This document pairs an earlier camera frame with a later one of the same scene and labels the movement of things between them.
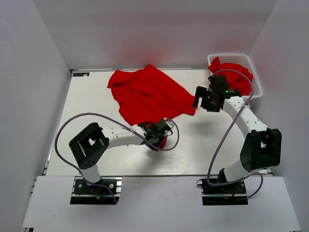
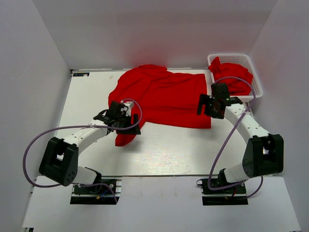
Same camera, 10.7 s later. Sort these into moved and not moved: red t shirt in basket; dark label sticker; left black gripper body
Moved: left black gripper body
Not moved: red t shirt in basket; dark label sticker
